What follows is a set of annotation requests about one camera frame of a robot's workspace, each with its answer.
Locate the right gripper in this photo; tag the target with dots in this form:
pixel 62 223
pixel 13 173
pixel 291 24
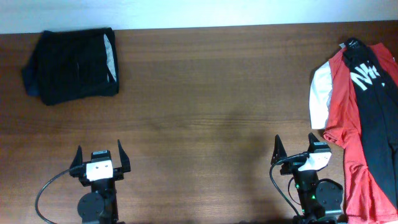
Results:
pixel 292 165

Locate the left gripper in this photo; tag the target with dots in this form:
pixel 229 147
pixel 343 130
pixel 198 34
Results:
pixel 77 169

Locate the dark green Nike t-shirt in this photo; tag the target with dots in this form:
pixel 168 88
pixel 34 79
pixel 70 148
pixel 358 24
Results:
pixel 373 72

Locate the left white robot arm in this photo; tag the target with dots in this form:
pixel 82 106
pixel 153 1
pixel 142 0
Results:
pixel 100 205

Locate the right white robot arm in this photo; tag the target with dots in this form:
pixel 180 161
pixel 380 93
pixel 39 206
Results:
pixel 320 199

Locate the folded black clothes stack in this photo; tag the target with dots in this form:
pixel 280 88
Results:
pixel 72 65

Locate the white t-shirt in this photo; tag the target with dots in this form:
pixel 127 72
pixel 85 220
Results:
pixel 319 96

